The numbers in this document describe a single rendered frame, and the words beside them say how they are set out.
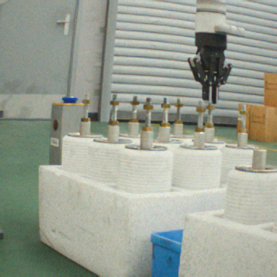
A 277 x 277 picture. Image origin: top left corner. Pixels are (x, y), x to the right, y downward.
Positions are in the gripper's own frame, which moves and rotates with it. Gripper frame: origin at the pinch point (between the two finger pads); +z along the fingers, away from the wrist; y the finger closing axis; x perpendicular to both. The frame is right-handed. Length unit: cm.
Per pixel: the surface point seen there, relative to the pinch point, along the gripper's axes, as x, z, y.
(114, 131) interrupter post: -2.6, 8.2, 23.8
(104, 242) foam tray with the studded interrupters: 7.0, 27.4, 32.7
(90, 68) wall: -438, -21, -291
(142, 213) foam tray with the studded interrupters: 14.9, 20.3, 31.2
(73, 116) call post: -28.2, 6.9, 15.5
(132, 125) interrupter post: -12.8, 7.9, 10.7
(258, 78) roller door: -360, -26, -483
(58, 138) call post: -29.9, 12.0, 18.4
